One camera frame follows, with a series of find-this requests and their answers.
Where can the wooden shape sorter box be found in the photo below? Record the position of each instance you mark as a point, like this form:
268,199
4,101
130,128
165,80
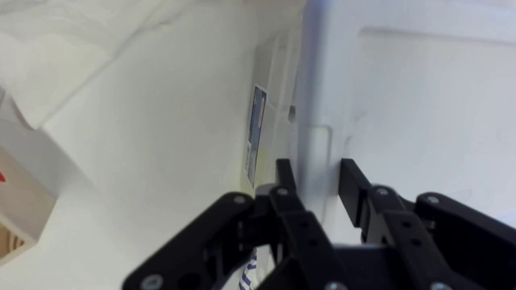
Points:
27,183

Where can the white lunchbox base with label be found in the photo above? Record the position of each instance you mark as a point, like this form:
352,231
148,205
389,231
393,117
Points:
272,107

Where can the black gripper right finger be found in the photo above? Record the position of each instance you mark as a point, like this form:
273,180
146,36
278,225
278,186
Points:
430,236

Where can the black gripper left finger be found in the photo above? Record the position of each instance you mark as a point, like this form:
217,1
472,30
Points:
291,236

